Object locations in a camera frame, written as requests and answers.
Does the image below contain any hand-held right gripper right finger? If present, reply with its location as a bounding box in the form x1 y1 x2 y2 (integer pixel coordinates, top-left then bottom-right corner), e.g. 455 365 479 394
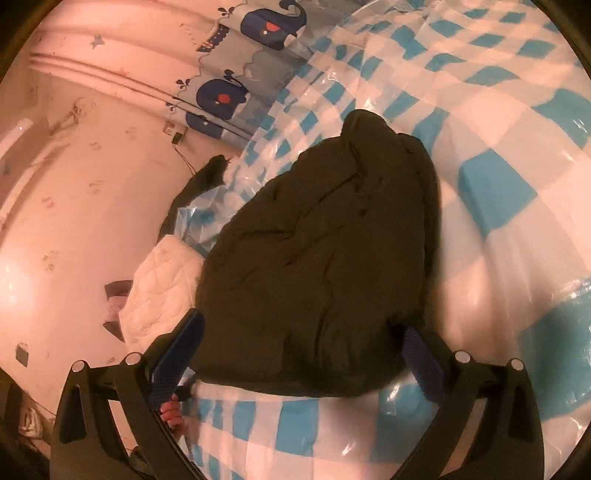
401 325 542 480

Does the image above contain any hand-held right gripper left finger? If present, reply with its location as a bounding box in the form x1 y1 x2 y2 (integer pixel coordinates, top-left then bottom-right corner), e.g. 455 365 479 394
50 308 205 480

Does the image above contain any black puffer jacket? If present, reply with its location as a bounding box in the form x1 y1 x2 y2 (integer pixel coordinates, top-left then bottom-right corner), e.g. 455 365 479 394
196 109 441 398

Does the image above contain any person's left hand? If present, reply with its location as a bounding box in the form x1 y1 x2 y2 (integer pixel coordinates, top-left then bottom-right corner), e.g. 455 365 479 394
159 398 184 433

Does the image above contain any dark grey cloth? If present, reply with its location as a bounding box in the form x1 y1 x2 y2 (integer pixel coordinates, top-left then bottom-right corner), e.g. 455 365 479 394
103 279 134 342

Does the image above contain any black cloth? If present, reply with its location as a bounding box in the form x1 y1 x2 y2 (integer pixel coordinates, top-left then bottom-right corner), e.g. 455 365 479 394
157 154 232 241

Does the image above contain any blue white checkered plastic sheet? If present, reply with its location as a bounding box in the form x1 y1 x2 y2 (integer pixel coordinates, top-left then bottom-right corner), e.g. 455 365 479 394
175 0 591 480

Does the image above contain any whale print curtain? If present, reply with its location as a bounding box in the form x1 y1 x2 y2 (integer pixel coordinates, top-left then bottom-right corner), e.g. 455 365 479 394
168 0 319 139

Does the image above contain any thin black cable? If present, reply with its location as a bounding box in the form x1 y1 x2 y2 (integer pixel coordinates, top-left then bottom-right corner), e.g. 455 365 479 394
175 141 198 177

